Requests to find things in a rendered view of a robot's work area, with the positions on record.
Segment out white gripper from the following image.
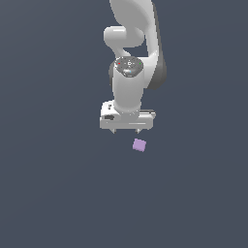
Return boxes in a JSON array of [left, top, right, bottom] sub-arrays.
[[99, 101, 157, 135]]

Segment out small purple cube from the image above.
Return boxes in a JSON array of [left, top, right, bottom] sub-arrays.
[[132, 138, 147, 153]]

